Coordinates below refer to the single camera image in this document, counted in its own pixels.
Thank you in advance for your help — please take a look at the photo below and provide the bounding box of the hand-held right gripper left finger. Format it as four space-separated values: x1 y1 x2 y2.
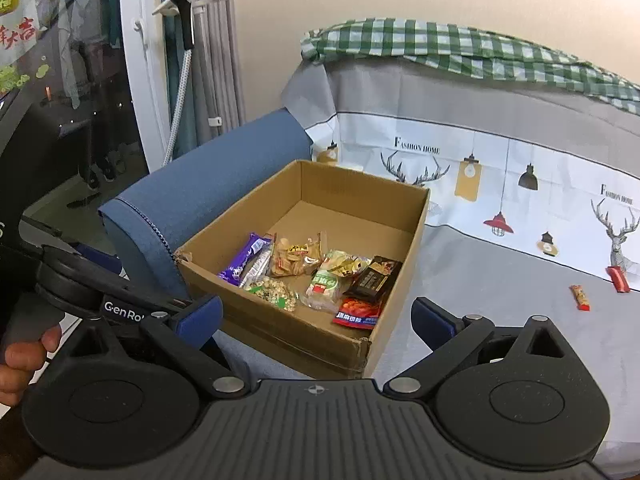
65 294 251 400

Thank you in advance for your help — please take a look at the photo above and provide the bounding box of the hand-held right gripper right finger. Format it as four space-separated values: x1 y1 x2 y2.
382 296 577 397

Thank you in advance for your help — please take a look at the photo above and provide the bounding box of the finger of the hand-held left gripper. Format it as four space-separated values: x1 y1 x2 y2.
94 279 197 323
20 214 124 274

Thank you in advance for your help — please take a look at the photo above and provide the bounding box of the dark brown snack packet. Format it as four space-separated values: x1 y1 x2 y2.
344 256 403 303

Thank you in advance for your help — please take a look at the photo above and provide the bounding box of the purple snack packet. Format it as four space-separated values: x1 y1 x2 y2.
218 232 273 287

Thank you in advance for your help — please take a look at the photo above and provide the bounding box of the silver snack packet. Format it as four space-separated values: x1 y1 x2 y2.
240 247 275 288

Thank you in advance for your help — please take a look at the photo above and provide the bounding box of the clear nut packet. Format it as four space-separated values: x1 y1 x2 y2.
245 276 299 313

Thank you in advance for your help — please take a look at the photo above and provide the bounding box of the yellow snack packet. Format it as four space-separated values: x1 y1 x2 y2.
322 249 373 278

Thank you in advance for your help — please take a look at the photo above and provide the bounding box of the green label snack packet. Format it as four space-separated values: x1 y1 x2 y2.
300 267 351 311

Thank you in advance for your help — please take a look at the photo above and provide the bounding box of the clear cracker packet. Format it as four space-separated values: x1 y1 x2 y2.
267 232 326 278

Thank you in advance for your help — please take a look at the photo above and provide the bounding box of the cardboard box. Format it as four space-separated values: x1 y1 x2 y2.
174 159 431 380

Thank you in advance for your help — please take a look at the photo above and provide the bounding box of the person's left hand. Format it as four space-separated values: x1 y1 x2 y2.
0 324 64 408

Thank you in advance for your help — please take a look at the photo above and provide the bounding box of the grey deer print bed sheet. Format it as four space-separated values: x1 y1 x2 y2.
280 57 640 466

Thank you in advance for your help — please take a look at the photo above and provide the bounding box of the blue cushion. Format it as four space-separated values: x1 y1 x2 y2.
97 109 313 301

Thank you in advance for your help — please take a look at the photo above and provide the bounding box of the glass sliding door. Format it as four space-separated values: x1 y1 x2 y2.
0 0 172 223

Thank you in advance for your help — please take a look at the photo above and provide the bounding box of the small red snack packet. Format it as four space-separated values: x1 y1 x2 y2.
606 266 632 293

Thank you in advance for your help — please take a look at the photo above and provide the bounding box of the grey curtain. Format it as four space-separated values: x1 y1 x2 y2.
160 0 248 161

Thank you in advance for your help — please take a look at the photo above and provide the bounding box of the red window sticker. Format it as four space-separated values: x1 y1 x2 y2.
0 0 39 68

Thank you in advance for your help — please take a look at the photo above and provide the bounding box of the green checkered blanket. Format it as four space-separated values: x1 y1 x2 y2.
300 17 640 116

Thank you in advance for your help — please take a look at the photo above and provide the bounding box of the garment steamer head with hose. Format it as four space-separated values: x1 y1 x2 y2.
156 0 197 167

